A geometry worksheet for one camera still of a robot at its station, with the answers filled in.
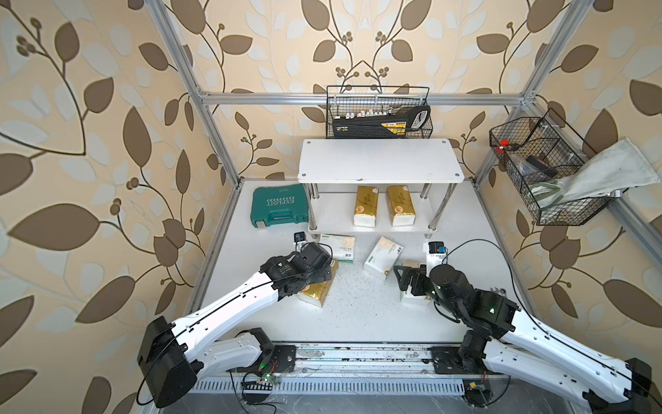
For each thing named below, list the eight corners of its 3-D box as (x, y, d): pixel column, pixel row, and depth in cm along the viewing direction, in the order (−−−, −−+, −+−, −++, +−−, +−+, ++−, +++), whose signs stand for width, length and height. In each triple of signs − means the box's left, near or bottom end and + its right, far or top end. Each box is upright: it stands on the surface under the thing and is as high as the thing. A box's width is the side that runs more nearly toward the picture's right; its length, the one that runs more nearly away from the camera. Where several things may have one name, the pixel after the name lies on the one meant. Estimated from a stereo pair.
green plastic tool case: (253, 230, 106) (248, 221, 101) (256, 196, 118) (252, 187, 113) (308, 223, 108) (307, 215, 103) (306, 191, 120) (305, 182, 115)
